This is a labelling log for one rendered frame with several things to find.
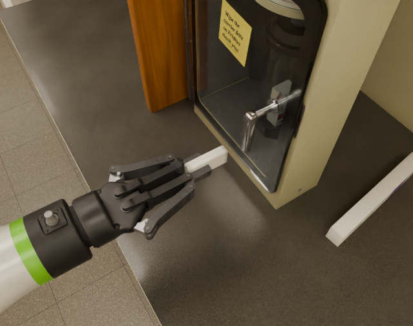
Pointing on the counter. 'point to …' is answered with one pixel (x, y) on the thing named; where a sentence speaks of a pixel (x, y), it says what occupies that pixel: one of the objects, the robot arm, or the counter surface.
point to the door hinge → (187, 53)
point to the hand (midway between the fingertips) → (206, 162)
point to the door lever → (249, 118)
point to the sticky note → (234, 32)
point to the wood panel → (160, 50)
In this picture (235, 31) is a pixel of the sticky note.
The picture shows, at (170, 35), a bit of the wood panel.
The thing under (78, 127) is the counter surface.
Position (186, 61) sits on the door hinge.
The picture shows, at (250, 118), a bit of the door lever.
